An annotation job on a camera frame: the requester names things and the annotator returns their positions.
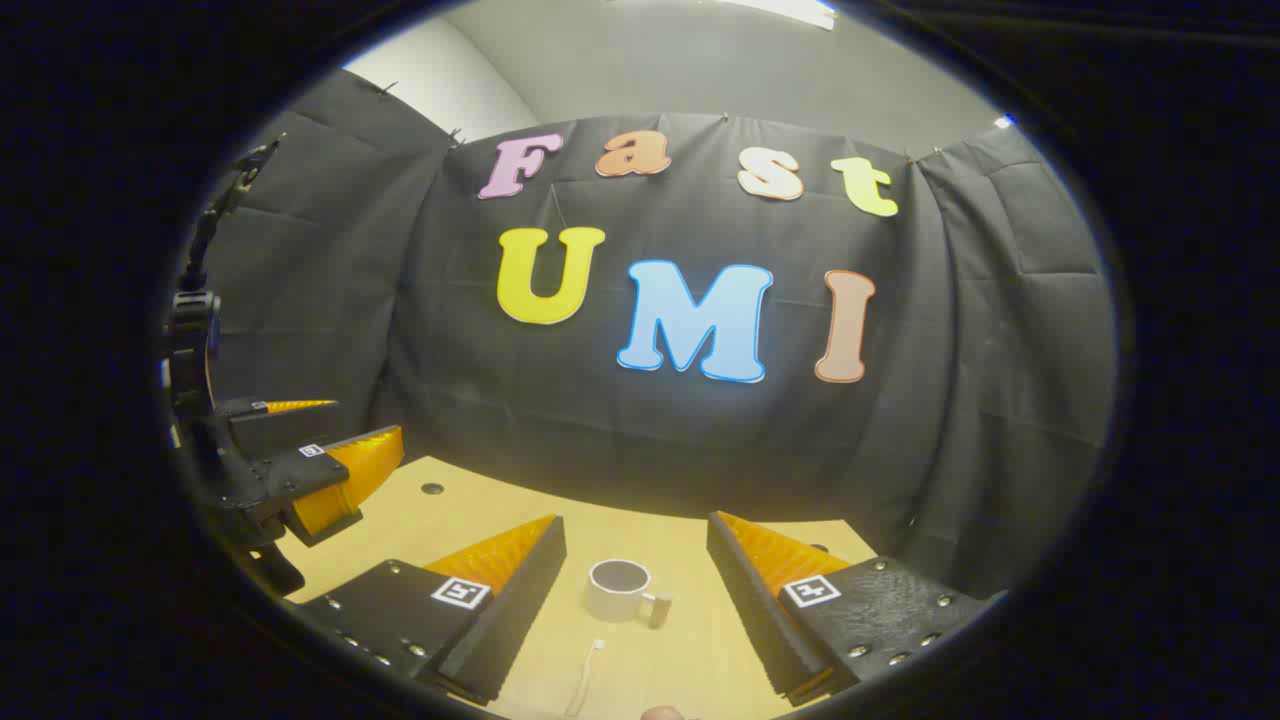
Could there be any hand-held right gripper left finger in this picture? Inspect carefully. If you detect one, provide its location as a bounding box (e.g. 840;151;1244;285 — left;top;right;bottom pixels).
298;514;568;707

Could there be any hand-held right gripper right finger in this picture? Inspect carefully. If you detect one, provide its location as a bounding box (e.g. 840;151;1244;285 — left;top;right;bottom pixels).
706;510;993;708

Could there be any white cup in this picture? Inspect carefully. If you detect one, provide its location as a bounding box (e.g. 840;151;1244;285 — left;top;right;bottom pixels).
586;559;673;629

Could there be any beige toothbrush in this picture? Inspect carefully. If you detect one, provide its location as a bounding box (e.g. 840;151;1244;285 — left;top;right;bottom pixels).
565;639;607;719

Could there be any wooden desktop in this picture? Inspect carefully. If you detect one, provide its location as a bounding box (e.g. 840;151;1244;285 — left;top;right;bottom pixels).
285;455;881;720

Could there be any black backdrop cloth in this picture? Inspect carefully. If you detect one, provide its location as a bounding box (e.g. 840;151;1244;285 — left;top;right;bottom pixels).
195;68;1119;601

